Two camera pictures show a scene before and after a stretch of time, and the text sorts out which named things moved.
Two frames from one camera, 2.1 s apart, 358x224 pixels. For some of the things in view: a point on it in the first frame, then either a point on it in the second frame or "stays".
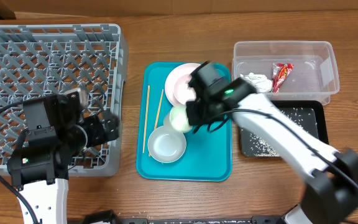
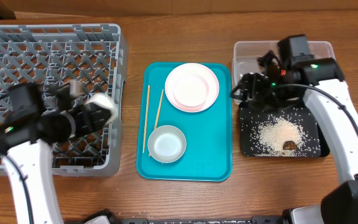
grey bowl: [166, 144] stays
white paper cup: [179, 119] → [102, 99]
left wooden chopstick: [147, 112] stays
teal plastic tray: [208, 155] stays
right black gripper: [196, 112] → [250, 86]
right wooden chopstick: [160, 100] stays
